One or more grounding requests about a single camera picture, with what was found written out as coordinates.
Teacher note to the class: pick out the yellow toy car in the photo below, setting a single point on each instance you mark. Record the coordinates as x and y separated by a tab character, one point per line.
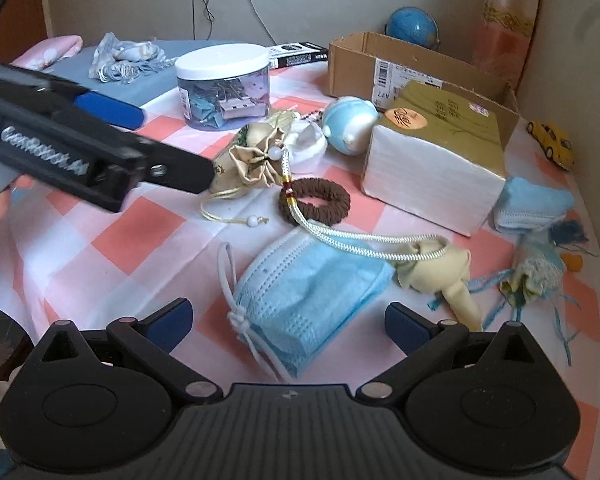
555	144

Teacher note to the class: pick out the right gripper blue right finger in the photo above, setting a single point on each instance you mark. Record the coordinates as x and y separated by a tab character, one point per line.
428	347

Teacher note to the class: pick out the brown cardboard box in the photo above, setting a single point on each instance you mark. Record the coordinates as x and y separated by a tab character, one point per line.
376	67

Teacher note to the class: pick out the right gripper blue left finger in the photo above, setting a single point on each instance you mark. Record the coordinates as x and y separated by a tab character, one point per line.
145	346

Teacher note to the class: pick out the clear jar with white lid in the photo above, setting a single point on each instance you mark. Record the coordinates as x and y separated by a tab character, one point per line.
223	86

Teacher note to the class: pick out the blue desk globe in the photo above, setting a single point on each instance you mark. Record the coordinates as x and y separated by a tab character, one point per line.
414	26

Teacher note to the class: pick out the gold tissue paper pack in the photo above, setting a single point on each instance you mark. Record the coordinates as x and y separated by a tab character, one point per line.
437	155

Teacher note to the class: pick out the black white pen box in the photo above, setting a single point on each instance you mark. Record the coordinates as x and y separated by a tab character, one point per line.
295	54

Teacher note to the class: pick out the pink floral pillow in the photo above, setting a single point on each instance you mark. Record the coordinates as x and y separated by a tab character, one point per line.
49	51

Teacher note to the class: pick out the pink checkered tablecloth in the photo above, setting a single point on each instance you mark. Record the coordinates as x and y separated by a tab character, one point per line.
60	258

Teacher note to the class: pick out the light blue folded cloth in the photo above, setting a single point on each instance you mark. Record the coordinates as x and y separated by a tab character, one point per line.
524	206

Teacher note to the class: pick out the small orange object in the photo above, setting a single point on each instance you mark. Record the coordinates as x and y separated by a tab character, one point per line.
573	262

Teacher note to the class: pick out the blue grey cushion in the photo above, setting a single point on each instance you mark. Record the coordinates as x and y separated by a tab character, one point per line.
134	83

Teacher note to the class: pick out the blue surgical face mask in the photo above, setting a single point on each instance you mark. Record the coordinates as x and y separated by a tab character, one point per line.
295	297

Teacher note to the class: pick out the blue white crumpled scarf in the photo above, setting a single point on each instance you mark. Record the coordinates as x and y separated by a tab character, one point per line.
116	60

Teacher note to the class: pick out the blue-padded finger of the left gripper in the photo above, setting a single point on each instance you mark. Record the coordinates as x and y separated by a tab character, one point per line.
112	111

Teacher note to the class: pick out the gold satin drawstring pouch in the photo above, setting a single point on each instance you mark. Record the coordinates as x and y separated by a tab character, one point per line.
252	160

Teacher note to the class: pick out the blue white plush toy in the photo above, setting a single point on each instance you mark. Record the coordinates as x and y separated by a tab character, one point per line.
344	125

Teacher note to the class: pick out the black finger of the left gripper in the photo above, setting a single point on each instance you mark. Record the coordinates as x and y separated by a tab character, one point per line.
168	166

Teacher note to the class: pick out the peach patterned curtain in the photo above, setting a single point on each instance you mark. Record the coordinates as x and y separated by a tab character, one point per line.
504	38

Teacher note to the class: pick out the brown fabric scrunchie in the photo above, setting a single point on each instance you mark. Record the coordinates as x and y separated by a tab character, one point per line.
318	199

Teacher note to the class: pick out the embroidered sachet with blue tassel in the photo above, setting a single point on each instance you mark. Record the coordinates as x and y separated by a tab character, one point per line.
537	274

